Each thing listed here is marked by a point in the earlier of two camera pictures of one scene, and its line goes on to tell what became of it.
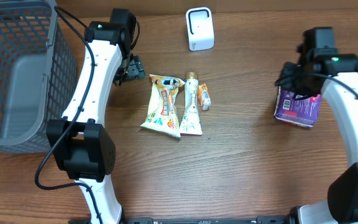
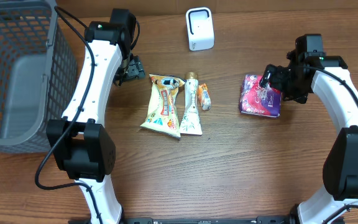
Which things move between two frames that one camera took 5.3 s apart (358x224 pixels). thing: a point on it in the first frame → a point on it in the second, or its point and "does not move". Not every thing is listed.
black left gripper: (136, 70) does not move
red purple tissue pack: (302, 111) → (258, 99)
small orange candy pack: (204, 95) does not move
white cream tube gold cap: (191, 122) does not move
